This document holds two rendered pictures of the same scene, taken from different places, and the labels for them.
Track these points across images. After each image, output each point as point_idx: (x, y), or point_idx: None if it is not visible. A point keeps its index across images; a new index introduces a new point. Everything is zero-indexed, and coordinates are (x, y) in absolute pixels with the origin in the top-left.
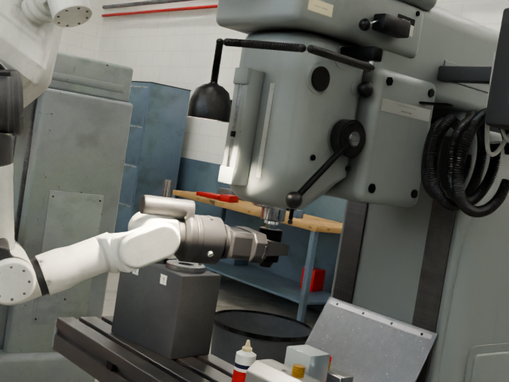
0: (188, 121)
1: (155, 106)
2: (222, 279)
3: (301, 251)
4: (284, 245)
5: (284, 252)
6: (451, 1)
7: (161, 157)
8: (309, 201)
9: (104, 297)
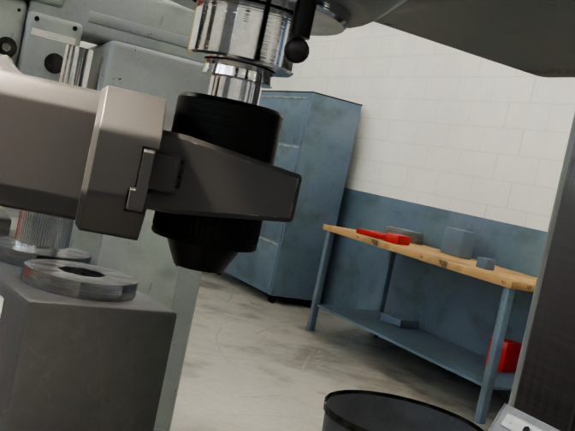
0: (357, 144)
1: (316, 122)
2: (384, 344)
3: (491, 315)
4: (273, 170)
5: (272, 206)
6: None
7: (320, 185)
8: None
9: (223, 353)
